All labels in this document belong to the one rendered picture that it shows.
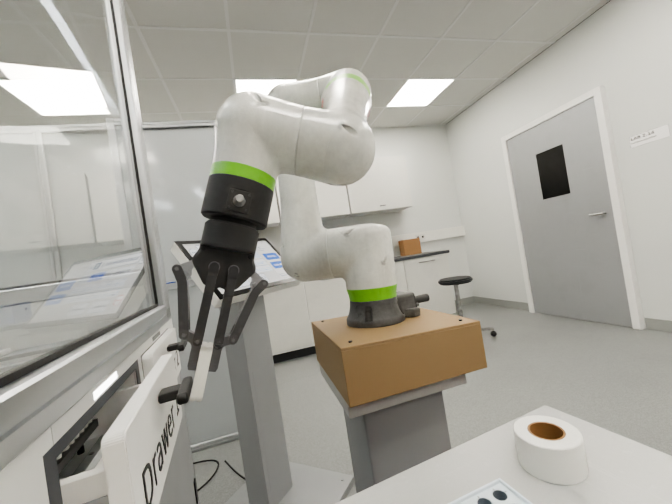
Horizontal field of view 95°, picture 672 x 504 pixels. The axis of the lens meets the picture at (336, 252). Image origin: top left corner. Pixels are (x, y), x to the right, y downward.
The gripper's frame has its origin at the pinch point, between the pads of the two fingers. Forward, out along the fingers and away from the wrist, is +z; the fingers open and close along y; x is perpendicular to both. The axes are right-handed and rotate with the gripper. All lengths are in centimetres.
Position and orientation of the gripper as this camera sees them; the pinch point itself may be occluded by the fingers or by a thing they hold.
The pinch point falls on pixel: (201, 370)
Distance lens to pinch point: 47.9
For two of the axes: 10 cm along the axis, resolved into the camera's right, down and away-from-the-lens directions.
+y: 9.2, 2.0, 3.3
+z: -1.7, 9.8, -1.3
